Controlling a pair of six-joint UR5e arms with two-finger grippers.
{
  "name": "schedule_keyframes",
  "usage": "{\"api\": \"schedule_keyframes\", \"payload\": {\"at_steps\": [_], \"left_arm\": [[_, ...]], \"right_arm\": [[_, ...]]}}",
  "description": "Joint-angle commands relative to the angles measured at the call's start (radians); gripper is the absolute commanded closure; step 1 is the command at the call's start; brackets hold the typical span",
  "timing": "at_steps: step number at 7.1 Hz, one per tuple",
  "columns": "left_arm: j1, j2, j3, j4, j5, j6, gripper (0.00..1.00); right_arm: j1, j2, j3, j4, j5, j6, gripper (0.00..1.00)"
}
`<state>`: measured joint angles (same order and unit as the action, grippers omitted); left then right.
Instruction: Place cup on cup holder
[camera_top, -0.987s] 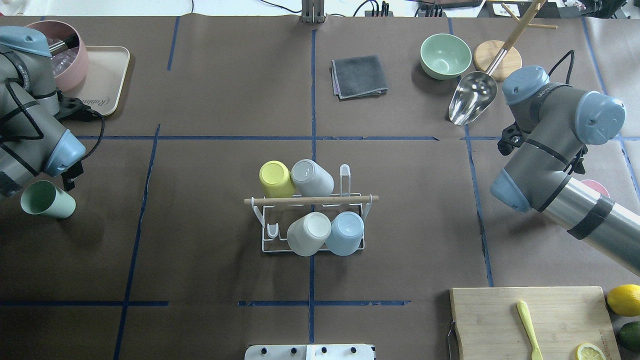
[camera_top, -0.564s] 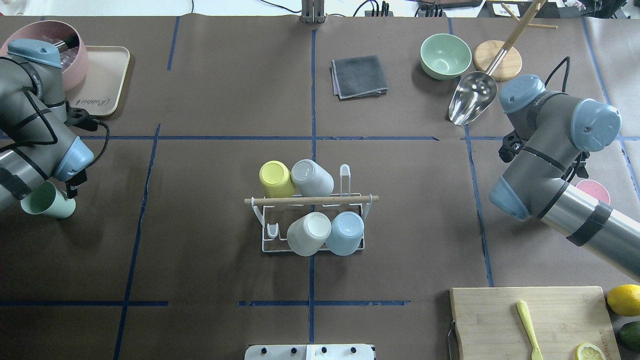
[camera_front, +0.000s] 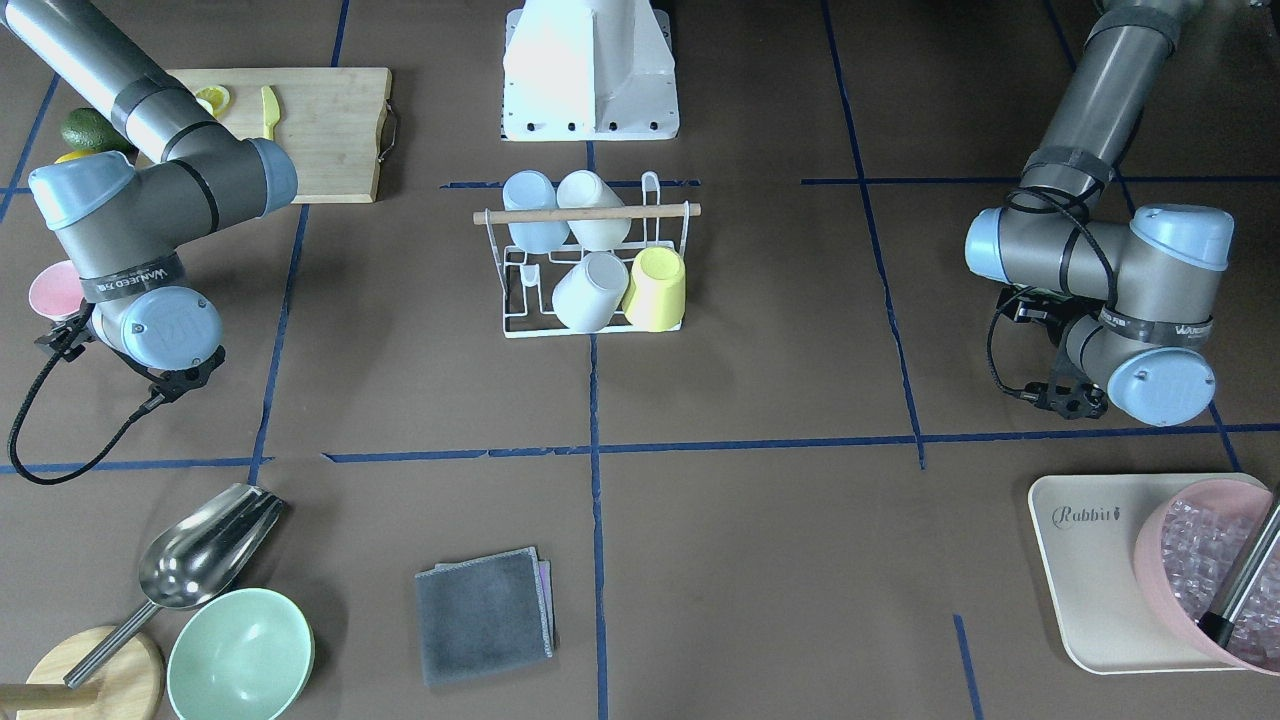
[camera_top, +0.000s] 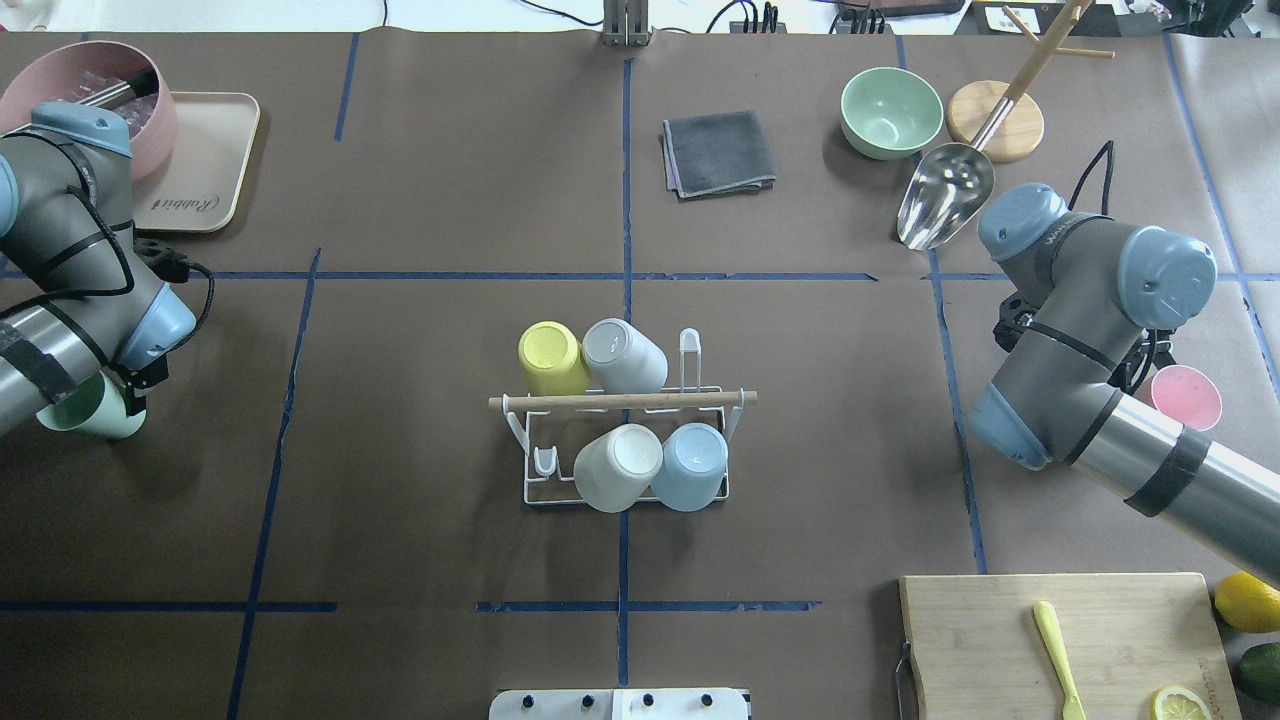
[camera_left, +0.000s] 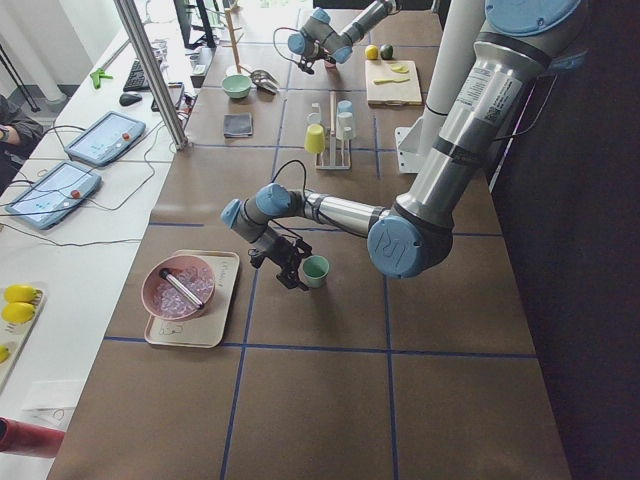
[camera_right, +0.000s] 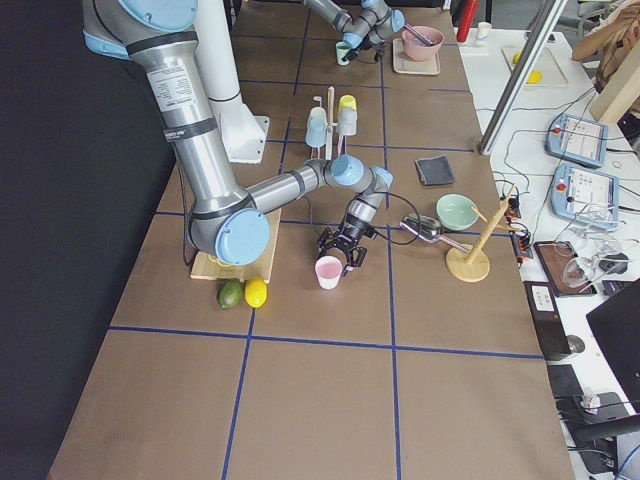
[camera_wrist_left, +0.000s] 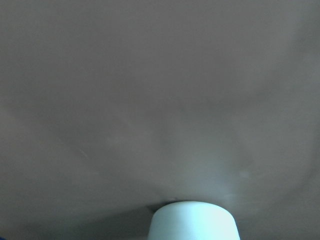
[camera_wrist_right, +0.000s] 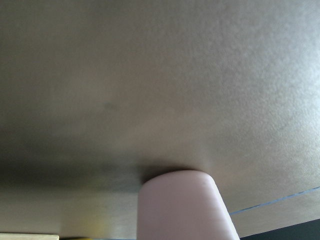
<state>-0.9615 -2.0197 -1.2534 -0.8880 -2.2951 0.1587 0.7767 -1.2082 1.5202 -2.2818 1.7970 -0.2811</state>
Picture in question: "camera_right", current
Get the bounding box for black tablet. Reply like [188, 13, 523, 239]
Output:
[533, 241, 597, 297]

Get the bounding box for person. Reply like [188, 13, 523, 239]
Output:
[572, 14, 639, 92]

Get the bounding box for upper teach pendant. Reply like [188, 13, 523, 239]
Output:
[545, 113, 609, 168]

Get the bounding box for pink cup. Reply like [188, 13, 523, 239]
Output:
[314, 255, 343, 290]

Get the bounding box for light blue cup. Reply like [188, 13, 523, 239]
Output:
[305, 106, 328, 149]

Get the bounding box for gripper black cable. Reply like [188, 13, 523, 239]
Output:
[302, 191, 444, 246]

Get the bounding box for safety glasses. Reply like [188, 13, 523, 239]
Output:
[562, 250, 630, 293]

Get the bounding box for pink bowl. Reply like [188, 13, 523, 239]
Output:
[402, 25, 444, 61]

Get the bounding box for teach pendant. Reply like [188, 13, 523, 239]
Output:
[545, 113, 609, 168]
[551, 162, 619, 230]

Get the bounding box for lower teach pendant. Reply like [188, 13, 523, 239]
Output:
[551, 162, 619, 230]

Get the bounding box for whole lemon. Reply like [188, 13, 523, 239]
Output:
[244, 278, 268, 308]

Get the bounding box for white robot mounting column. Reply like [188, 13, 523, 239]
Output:
[194, 0, 270, 164]

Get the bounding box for mint green cup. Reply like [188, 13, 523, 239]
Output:
[335, 41, 351, 66]

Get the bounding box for white paper cup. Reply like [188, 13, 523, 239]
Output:
[476, 22, 492, 41]

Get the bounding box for grey folded cloth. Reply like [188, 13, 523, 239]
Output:
[415, 155, 455, 186]

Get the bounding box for mint green bowl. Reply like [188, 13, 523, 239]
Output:
[436, 194, 478, 231]

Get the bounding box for avocado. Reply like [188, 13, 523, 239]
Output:
[217, 278, 243, 309]

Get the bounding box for yellow cup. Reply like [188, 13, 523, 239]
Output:
[338, 95, 357, 113]

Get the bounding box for black power strip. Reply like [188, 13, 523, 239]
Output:
[504, 195, 533, 265]

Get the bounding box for metal scoop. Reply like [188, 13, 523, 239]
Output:
[399, 215, 470, 253]

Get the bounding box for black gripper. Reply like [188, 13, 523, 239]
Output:
[317, 220, 376, 276]
[342, 39, 363, 59]

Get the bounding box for wooden mug tree stand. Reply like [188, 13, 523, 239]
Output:
[446, 184, 516, 283]

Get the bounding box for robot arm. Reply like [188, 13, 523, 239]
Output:
[302, 0, 405, 62]
[83, 1, 393, 270]

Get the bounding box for wooden cutting board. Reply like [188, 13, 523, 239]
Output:
[190, 209, 282, 283]

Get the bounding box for white cutting board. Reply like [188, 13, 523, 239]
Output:
[501, 45, 569, 87]

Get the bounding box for white wire cup rack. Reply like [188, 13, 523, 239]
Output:
[310, 86, 336, 160]

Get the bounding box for grey cup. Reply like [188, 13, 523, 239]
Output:
[337, 107, 358, 137]

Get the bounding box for aluminium frame post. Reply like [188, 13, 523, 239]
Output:
[478, 0, 568, 156]

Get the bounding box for beige tray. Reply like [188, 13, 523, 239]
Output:
[392, 38, 441, 76]

